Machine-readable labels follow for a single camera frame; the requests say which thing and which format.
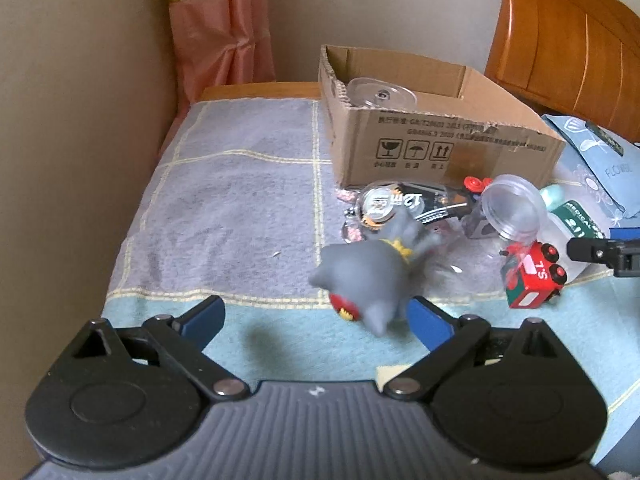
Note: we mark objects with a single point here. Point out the clear plastic jar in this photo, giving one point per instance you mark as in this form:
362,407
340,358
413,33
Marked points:
515,210

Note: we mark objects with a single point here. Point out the glass jar with gold beads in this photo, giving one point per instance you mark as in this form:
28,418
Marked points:
378,206

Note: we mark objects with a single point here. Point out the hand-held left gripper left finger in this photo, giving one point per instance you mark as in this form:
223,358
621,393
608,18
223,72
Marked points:
205,317

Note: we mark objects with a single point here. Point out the dark green patterned packet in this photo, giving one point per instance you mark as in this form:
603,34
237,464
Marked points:
605,137

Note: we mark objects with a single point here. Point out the wooden bedside table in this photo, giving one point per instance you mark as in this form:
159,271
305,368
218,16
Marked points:
260,91

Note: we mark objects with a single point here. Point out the orange wooden headboard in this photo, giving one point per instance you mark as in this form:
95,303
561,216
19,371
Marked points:
560,35

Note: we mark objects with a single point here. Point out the white bottle with green label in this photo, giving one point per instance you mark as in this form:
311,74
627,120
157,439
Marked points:
580,220

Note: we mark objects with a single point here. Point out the blue grey checked blanket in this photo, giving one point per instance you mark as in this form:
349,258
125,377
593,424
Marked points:
225,185

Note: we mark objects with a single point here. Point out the small red wheeled toy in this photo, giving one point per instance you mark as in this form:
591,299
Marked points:
477,184

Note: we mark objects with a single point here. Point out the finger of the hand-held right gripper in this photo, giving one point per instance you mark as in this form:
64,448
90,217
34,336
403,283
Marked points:
600,252

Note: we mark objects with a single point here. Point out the pink curtain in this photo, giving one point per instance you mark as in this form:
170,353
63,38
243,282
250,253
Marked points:
215,35

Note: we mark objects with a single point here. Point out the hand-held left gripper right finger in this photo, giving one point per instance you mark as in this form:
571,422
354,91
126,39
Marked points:
430,322

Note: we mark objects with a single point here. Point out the light blue round case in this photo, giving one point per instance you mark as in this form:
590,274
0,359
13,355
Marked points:
552,196

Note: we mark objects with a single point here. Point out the red toy train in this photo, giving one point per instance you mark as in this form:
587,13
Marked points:
532,280

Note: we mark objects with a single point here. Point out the black metal folding tool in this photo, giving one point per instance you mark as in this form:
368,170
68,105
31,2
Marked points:
445,205

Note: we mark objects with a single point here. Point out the brown cardboard box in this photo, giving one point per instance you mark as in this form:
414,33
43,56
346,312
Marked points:
400,130

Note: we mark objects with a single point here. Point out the light blue pillow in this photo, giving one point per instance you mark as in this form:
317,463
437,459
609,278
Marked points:
575,132

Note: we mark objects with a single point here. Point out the grey hippo toy figure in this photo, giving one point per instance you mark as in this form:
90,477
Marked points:
365,270

